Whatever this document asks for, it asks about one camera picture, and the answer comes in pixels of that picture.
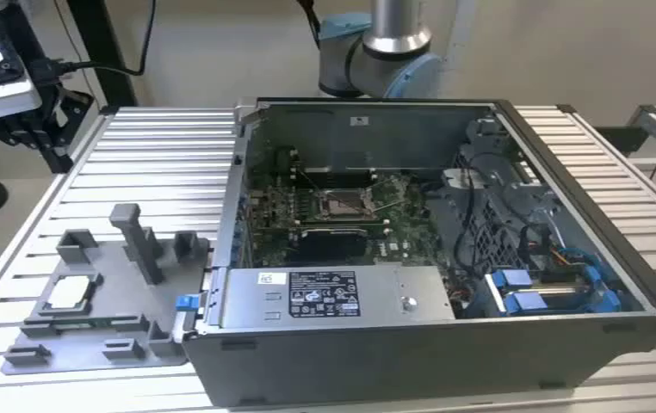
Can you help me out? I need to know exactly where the silver square CPU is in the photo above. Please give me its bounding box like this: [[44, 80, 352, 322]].
[[38, 274, 102, 313]]

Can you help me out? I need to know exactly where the black RAM slot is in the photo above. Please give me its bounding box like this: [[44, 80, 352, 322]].
[[301, 167, 376, 175], [301, 172, 376, 180]]

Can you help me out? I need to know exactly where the CPU socket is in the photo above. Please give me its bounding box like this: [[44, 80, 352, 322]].
[[315, 188, 372, 219]]

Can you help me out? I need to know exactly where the thin metal locking lever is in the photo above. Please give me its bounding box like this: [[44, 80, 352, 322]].
[[296, 166, 323, 193]]

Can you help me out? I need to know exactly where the green RAM stick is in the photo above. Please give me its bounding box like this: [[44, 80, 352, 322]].
[[37, 317, 140, 330]]

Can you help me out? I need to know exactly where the silver power supply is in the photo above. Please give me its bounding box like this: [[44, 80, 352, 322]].
[[220, 265, 458, 326]]

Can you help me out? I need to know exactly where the grey plastic parts rack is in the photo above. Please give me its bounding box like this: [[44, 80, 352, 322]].
[[0, 201, 217, 376]]

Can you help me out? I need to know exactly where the black graphics card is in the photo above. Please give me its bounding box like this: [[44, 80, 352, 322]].
[[296, 226, 372, 264]]

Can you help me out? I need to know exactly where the metal socket cover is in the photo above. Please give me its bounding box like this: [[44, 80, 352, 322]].
[[370, 176, 410, 212]]

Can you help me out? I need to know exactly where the green motherboard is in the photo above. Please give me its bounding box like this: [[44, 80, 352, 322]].
[[240, 170, 450, 268]]

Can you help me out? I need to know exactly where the dark grey PC case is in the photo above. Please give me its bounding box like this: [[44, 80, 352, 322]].
[[174, 96, 656, 408]]

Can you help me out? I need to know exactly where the grey metal drive cage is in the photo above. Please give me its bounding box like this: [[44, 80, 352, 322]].
[[423, 141, 565, 277]]

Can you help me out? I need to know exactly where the blue disk carrier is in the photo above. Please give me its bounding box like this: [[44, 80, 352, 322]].
[[498, 287, 622, 317], [484, 266, 603, 288]]

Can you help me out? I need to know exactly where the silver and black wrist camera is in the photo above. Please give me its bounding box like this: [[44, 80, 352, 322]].
[[0, 34, 45, 120]]

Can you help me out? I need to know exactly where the black camera cable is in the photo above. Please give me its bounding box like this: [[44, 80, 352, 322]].
[[30, 0, 160, 79]]

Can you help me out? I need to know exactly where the black upright post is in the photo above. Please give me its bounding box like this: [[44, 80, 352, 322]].
[[66, 0, 140, 109]]

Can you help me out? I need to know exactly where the black wire in case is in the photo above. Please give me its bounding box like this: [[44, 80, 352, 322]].
[[450, 152, 507, 277]]

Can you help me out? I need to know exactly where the orange wire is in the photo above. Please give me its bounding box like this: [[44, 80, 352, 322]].
[[553, 250, 586, 267]]

